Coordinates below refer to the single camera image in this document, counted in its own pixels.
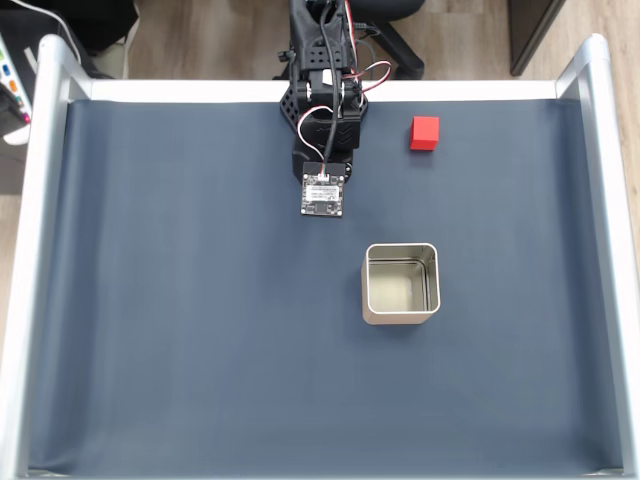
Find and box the white device with coloured buttons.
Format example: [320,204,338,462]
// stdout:
[0,34,37,146]

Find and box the square metal tin container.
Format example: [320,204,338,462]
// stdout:
[360,242,442,326]

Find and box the silver aluminium table frame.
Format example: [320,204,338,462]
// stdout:
[0,33,640,480]

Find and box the white red wrist servo wire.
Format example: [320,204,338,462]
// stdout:
[344,9,395,96]

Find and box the black camera cable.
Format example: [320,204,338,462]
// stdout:
[317,0,346,176]

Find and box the blue-grey table mat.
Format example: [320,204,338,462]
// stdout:
[27,97,626,474]

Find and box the white red gripper servo wire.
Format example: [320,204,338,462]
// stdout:
[296,105,335,174]

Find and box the white cable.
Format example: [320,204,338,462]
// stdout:
[9,0,84,66]

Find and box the black fabric bag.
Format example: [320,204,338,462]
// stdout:
[59,0,141,80]

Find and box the black office chair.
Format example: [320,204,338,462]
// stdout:
[349,0,426,81]

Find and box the camera circuit board module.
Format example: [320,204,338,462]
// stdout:
[299,162,346,220]

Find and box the red cube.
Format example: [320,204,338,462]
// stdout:
[409,115,441,151]

